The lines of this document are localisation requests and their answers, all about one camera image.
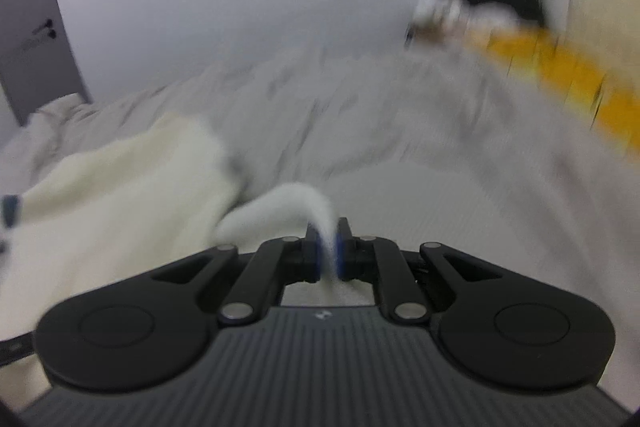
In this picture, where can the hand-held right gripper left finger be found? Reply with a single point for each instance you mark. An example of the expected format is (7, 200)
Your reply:
(272, 267)

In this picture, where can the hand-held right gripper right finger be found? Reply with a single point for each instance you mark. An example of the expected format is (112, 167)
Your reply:
(387, 272)

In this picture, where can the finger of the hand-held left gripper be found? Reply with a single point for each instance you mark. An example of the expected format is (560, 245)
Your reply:
(17, 349)

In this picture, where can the cream fleece sweater striped trim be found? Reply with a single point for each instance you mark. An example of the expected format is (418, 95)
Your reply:
(115, 197)

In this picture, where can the grey bed sheet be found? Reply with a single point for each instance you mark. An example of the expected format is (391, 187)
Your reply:
(400, 147)

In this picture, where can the white crumpled cloth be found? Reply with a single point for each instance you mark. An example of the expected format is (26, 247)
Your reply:
(440, 12)

